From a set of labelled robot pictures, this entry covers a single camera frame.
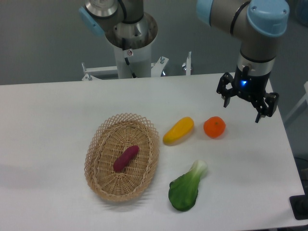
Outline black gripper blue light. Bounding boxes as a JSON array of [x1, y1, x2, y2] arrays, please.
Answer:
[[216, 66, 279, 123]]

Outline white metal base frame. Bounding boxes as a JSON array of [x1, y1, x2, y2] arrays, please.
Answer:
[[81, 51, 194, 81]]

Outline orange tangerine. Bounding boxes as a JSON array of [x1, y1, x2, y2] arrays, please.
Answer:
[[203, 116, 226, 138]]

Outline purple sweet potato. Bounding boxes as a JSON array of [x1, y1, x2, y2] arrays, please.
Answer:
[[113, 145, 139, 172]]

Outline oval woven wicker basket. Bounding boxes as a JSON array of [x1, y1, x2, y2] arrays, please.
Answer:
[[84, 113, 159, 202]]

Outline white frame at right edge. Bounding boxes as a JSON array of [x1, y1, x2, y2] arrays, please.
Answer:
[[283, 82, 308, 127]]

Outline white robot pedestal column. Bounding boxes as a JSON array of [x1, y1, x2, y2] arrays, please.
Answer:
[[103, 12, 159, 79]]

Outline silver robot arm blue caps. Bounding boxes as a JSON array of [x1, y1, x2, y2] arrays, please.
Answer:
[[79, 0, 289, 120]]

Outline black device at table edge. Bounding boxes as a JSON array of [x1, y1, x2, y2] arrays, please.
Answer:
[[289, 195, 308, 220]]

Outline black cable on pedestal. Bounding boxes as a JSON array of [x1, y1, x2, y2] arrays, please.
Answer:
[[122, 38, 137, 79]]

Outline yellow mango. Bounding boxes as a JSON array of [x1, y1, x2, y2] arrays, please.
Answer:
[[163, 116, 194, 145]]

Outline green bok choy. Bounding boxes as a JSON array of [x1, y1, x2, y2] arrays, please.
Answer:
[[168, 160, 208, 212]]

